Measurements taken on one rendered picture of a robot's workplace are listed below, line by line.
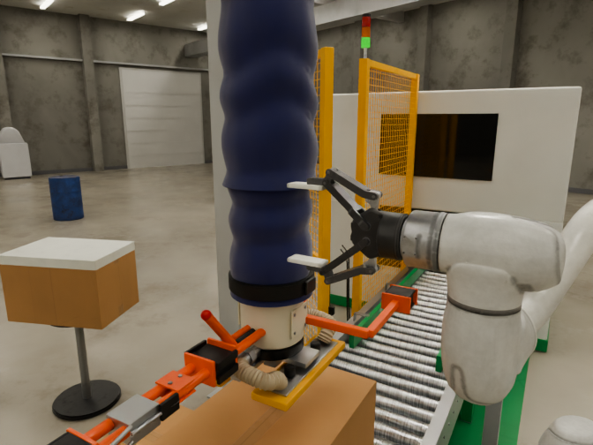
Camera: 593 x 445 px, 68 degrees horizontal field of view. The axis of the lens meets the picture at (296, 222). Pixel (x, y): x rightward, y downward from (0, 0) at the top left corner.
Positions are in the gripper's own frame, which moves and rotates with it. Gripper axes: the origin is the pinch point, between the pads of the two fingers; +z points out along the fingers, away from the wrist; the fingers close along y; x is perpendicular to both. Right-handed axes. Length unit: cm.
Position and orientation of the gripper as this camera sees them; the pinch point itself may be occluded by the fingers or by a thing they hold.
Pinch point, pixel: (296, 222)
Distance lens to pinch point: 79.7
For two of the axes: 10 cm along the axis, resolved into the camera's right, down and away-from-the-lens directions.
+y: 0.0, 9.7, 2.3
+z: -8.6, -1.2, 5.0
